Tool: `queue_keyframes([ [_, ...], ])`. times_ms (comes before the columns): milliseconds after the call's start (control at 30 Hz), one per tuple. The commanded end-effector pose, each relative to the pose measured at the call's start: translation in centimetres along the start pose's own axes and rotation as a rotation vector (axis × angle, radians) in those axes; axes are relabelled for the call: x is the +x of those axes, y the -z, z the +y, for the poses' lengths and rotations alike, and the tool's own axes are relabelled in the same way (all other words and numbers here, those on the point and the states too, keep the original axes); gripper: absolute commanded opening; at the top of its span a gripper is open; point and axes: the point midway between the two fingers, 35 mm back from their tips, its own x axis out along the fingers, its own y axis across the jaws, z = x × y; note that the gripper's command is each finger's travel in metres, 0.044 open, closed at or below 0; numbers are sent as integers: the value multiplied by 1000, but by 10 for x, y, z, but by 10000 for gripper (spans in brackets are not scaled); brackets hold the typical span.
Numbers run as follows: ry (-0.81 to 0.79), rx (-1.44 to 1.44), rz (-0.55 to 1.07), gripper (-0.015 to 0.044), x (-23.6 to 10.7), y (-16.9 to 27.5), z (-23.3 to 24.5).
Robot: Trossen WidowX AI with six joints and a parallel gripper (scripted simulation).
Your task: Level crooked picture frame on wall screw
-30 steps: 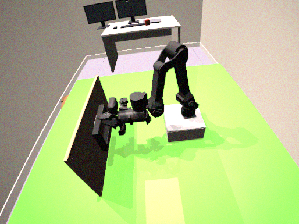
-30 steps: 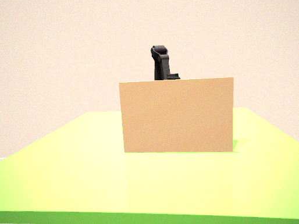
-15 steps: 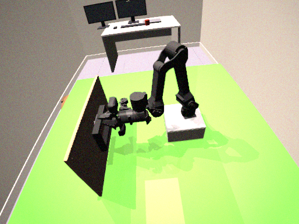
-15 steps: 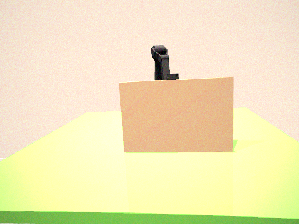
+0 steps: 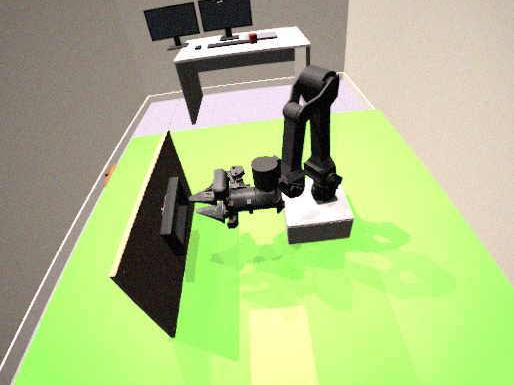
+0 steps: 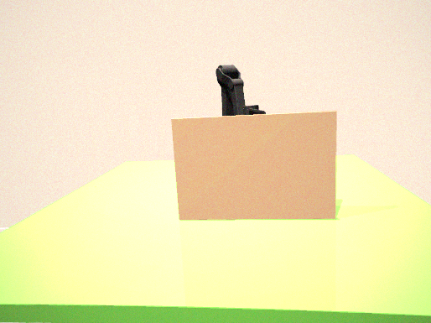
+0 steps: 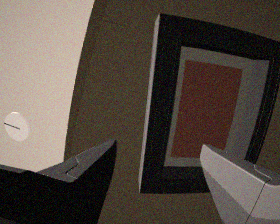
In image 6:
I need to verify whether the tan rectangular board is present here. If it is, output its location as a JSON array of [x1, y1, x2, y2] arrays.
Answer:
[[171, 111, 337, 220]]

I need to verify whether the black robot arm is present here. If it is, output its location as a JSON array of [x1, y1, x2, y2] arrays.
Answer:
[[215, 65, 259, 117]]

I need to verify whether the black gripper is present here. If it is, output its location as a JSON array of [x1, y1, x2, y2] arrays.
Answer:
[[247, 108, 266, 115]]

